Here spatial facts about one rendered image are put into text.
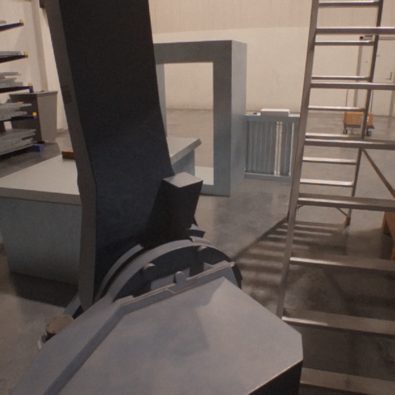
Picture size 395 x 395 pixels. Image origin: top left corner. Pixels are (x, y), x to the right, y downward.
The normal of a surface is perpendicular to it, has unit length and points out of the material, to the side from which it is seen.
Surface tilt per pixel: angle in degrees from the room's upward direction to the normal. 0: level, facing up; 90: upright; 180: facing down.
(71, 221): 90
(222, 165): 90
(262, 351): 0
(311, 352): 0
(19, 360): 0
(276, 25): 90
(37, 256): 90
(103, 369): 16
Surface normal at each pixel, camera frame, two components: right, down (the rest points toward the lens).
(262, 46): -0.34, 0.33
